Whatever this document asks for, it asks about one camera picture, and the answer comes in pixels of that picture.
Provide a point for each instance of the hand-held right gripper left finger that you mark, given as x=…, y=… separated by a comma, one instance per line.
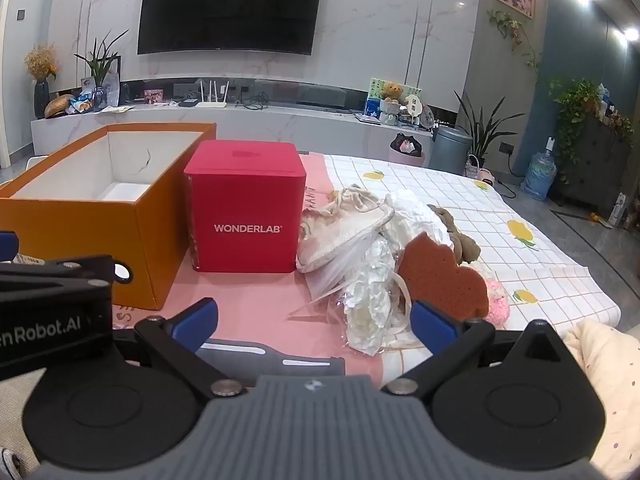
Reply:
x=192, y=324

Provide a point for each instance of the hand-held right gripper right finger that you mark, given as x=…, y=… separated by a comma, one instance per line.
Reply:
x=432, y=329

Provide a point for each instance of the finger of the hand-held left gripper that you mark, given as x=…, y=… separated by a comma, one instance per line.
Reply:
x=7, y=246
x=50, y=272

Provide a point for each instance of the orange cardboard box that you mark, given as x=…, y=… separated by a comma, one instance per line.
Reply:
x=75, y=240

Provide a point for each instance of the brown cloud-shaped sponge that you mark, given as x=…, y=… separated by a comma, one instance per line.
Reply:
x=440, y=280

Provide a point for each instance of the pink plush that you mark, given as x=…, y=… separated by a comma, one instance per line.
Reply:
x=497, y=305

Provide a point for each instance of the clear bag of white flowers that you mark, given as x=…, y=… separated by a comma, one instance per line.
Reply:
x=367, y=295

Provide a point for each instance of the brown plush toy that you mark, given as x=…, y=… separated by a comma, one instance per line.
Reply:
x=467, y=247

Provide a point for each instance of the white plastic bag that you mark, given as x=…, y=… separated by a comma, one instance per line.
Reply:
x=422, y=222

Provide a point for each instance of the grey phone armband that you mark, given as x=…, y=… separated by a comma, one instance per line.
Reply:
x=270, y=357

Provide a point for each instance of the red cube box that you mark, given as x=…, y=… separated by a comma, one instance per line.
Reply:
x=245, y=200

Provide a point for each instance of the white sneaker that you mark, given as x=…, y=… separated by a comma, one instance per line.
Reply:
x=9, y=465

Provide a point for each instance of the brown straw hat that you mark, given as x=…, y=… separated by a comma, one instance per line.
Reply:
x=59, y=107

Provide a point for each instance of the vase of dried yellow flowers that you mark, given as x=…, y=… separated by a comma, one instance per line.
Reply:
x=42, y=95

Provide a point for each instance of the small pink basket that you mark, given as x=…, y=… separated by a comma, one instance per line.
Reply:
x=482, y=174

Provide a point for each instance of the grey trash can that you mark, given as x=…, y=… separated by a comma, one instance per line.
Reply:
x=450, y=150

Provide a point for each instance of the pink bin with black bag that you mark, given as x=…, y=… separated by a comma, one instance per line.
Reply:
x=407, y=150

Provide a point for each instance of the cream quilt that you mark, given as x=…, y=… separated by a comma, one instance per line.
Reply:
x=610, y=375

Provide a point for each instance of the blue water jug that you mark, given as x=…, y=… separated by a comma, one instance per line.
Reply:
x=539, y=175

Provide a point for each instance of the green plant in glass vase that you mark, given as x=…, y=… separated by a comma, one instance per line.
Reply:
x=100, y=75

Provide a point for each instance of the potted snake plant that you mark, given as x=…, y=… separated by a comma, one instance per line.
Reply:
x=482, y=130

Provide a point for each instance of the white bottle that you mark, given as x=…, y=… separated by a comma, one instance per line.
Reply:
x=620, y=210

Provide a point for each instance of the white router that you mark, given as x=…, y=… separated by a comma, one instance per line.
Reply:
x=212, y=102

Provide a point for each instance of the white tv console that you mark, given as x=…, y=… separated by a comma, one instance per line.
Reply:
x=300, y=127

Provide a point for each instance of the green and white card box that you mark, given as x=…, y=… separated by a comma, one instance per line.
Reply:
x=412, y=97

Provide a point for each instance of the teddy bear in white pot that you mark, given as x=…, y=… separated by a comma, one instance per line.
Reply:
x=391, y=97

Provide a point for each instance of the dark cabinet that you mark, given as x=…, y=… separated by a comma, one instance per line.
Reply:
x=605, y=165

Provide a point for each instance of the leafy plant on cabinet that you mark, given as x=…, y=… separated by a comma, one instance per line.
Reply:
x=575, y=105

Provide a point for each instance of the trailing ivy plant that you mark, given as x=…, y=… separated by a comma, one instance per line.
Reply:
x=517, y=35

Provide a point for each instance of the wall socket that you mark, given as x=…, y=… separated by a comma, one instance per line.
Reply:
x=507, y=149

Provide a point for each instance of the small pink photo frame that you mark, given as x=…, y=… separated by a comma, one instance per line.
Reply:
x=154, y=95

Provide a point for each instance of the black wall television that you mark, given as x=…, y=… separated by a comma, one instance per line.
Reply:
x=230, y=5

